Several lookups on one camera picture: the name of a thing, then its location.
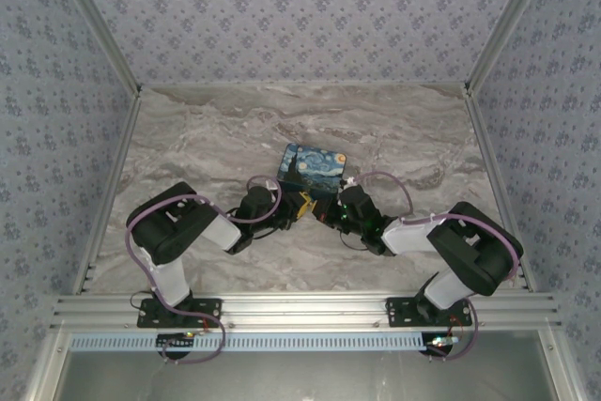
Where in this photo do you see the thin black cable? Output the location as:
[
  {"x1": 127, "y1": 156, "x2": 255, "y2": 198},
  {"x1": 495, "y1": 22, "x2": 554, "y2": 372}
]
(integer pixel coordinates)
[
  {"x1": 223, "y1": 207, "x2": 283, "y2": 239},
  {"x1": 130, "y1": 291, "x2": 159, "y2": 314},
  {"x1": 338, "y1": 226, "x2": 372, "y2": 252}
]

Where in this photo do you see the purple cable loop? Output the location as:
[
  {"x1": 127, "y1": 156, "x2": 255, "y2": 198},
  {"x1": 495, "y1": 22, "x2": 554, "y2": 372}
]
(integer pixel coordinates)
[
  {"x1": 424, "y1": 300, "x2": 480, "y2": 362},
  {"x1": 159, "y1": 300, "x2": 227, "y2": 365}
]

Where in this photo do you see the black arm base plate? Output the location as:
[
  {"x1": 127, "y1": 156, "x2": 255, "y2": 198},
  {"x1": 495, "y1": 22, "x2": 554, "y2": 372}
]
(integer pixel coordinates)
[
  {"x1": 385, "y1": 296, "x2": 473, "y2": 327},
  {"x1": 136, "y1": 297, "x2": 223, "y2": 330}
]

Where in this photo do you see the aluminium table side rail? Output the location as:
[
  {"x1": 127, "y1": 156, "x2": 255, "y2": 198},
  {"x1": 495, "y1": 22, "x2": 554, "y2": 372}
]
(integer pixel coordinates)
[
  {"x1": 70, "y1": 90, "x2": 143, "y2": 297},
  {"x1": 464, "y1": 90, "x2": 537, "y2": 293}
]

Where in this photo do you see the long purple cable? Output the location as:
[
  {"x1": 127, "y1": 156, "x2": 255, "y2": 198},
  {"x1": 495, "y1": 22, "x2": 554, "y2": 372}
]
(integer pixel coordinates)
[
  {"x1": 347, "y1": 170, "x2": 523, "y2": 280},
  {"x1": 125, "y1": 175, "x2": 285, "y2": 308}
]

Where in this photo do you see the aluminium corner frame post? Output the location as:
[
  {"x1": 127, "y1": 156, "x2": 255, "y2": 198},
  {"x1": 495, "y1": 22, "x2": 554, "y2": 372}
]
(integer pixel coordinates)
[
  {"x1": 463, "y1": 0, "x2": 561, "y2": 92},
  {"x1": 45, "y1": 0, "x2": 143, "y2": 95}
]

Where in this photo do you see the aluminium lower frame post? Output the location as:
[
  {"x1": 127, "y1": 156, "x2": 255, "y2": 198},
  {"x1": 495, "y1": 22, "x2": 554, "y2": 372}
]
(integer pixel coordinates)
[
  {"x1": 538, "y1": 329, "x2": 588, "y2": 401},
  {"x1": 21, "y1": 330, "x2": 71, "y2": 401}
]

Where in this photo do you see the wide aluminium cross rail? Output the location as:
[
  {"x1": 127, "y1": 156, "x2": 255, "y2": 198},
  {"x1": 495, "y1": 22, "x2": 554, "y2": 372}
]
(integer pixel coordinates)
[{"x1": 46, "y1": 291, "x2": 563, "y2": 332}]

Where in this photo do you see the small black controller board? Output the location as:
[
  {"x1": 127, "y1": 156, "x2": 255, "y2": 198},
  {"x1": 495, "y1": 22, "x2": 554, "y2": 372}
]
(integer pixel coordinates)
[
  {"x1": 419, "y1": 332, "x2": 455, "y2": 356},
  {"x1": 156, "y1": 332, "x2": 197, "y2": 356}
]

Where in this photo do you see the grey metal sheet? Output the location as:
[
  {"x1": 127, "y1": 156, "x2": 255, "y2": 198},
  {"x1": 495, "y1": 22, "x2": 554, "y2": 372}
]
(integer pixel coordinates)
[{"x1": 51, "y1": 348, "x2": 560, "y2": 401}]

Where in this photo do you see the white slotted cable duct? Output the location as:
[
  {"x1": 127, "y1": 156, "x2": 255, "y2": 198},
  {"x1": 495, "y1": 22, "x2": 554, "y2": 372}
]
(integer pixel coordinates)
[{"x1": 69, "y1": 331, "x2": 436, "y2": 353}]

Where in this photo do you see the blue starry night box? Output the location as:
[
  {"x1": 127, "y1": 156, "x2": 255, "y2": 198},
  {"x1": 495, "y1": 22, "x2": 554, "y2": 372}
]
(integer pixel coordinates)
[{"x1": 275, "y1": 141, "x2": 351, "y2": 200}]

